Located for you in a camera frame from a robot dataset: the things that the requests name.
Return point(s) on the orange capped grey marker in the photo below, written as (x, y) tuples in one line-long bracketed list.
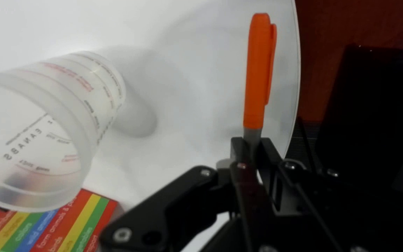
[(257, 71)]

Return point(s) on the red box of colourful books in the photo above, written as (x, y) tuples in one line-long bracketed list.
[(70, 225)]

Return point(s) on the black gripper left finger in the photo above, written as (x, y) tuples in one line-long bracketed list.
[(174, 201)]

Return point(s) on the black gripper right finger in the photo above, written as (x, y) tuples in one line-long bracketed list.
[(285, 205)]

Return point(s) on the clear plastic measuring container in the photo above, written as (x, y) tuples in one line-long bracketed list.
[(34, 141)]

